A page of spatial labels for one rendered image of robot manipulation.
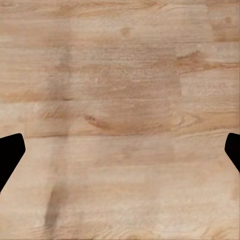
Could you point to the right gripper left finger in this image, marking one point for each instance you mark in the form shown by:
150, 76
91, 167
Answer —
12, 149

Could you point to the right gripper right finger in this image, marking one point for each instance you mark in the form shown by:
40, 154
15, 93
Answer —
232, 148

